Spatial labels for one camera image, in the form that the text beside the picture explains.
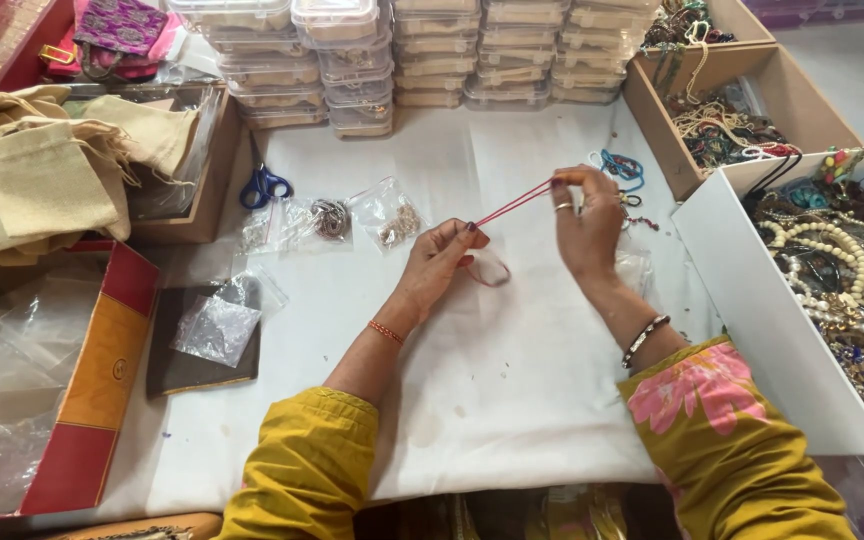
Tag person's right hand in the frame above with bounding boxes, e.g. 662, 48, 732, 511
549, 165, 628, 288

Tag person's left hand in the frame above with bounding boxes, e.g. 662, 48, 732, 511
394, 219, 492, 322

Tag red cord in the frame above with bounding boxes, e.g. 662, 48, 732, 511
458, 177, 556, 289

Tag small beaded jewellery piece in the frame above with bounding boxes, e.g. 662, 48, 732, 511
619, 192, 660, 232

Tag flat clear plastic bag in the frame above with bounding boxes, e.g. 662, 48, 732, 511
613, 243, 657, 301

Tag zip bag with gold beads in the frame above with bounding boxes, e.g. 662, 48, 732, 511
347, 177, 431, 254

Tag red thread wristband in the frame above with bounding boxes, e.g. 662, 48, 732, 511
367, 319, 406, 347

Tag silver bangle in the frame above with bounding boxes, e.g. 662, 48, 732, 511
621, 314, 672, 370

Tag white table cloth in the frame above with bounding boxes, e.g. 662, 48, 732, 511
23, 101, 727, 530

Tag small clear plastic bag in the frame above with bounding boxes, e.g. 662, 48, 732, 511
214, 266, 290, 322

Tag wooden divided box with jewellery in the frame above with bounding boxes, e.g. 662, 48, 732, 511
621, 0, 864, 203

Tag white box with beaded jewellery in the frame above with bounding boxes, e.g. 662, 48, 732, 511
671, 146, 864, 457

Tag stacks of clear plastic boxes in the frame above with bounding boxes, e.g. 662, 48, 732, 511
165, 0, 663, 141

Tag crumpled clear plastic bag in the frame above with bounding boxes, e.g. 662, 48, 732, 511
170, 294, 264, 369

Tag yellow floral garment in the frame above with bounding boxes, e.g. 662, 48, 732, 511
210, 335, 858, 540

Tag wooden tray with plastic sheet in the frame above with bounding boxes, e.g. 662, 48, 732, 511
63, 81, 247, 246

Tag brown fabric pouch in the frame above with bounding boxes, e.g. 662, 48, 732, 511
145, 283, 262, 400

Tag purple plastic container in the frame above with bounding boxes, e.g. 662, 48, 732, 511
743, 0, 864, 31

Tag red and orange cardboard box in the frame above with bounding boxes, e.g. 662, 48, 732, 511
0, 240, 162, 526

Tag red box with fabric pouches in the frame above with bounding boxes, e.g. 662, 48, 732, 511
0, 0, 187, 95

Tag blue cord bracelets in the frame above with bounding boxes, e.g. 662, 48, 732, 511
589, 148, 647, 193

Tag zip bag with silver chain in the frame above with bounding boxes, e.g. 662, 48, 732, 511
282, 196, 355, 250

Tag blue handled scissors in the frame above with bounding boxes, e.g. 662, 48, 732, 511
239, 142, 295, 211

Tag pile of beige drawstring pouches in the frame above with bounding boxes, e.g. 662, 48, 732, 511
0, 84, 201, 273

